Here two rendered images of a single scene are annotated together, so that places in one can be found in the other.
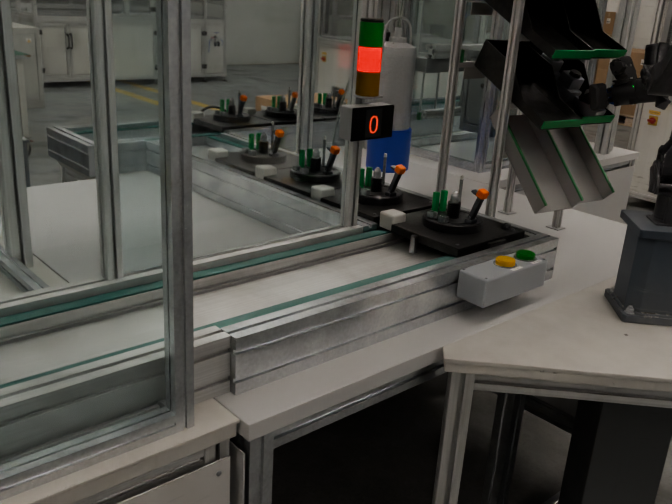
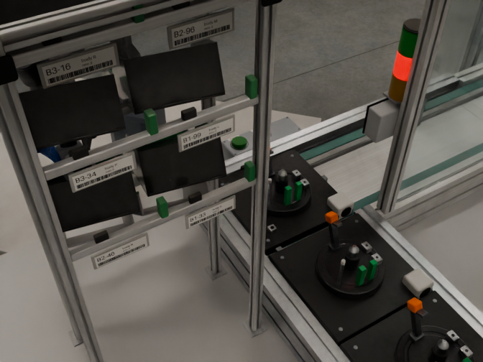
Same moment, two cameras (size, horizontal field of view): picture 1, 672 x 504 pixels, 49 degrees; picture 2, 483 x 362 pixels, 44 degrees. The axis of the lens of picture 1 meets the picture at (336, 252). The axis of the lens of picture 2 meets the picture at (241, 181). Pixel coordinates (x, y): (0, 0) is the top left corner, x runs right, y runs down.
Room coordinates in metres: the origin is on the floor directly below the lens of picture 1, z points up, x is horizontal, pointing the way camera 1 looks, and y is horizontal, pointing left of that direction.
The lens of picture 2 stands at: (2.58, -0.17, 1.96)
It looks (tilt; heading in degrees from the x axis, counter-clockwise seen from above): 45 degrees down; 191
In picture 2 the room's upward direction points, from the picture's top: straight up
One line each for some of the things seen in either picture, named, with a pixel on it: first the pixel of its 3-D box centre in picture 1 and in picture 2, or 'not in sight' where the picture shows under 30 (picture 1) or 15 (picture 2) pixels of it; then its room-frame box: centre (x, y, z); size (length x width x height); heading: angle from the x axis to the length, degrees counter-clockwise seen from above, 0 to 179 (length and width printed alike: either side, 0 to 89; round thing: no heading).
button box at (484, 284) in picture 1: (503, 277); (261, 144); (1.40, -0.35, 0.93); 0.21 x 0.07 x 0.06; 133
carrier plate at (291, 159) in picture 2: (451, 228); (280, 197); (1.62, -0.26, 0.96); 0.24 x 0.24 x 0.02; 43
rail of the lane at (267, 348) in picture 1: (417, 295); (333, 137); (1.32, -0.16, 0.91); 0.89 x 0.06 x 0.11; 133
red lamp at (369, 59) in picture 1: (369, 59); (408, 62); (1.58, -0.04, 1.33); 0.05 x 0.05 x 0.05
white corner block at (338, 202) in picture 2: (392, 220); (340, 205); (1.63, -0.13, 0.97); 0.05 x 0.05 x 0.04; 43
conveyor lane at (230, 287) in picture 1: (347, 271); (382, 174); (1.44, -0.03, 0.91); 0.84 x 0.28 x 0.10; 133
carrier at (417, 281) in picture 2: (376, 182); (352, 258); (1.81, -0.09, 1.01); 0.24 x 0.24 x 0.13; 43
